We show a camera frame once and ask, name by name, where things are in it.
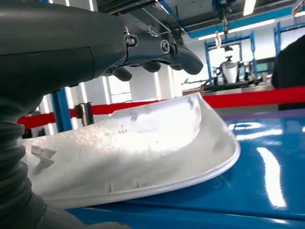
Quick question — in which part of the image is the chrome stanchion post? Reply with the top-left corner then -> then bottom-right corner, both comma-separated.
75,102 -> 95,126

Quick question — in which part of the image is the red barrier belt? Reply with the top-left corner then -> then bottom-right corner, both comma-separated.
91,86 -> 305,116
17,108 -> 78,130

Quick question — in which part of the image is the blue metal shelf rack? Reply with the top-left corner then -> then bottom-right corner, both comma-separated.
50,88 -> 305,229

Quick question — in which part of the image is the white humanoid robot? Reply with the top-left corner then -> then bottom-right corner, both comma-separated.
213,45 -> 241,84

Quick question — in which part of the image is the ceiling light panel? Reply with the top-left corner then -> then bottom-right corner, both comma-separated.
242,0 -> 257,16

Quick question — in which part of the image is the wooden table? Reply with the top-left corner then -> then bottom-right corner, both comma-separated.
182,81 -> 274,95

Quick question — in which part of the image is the blue gantry frame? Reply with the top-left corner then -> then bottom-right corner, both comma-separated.
204,31 -> 258,85
273,20 -> 305,57

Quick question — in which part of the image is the person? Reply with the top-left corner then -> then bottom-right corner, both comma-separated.
272,34 -> 305,111

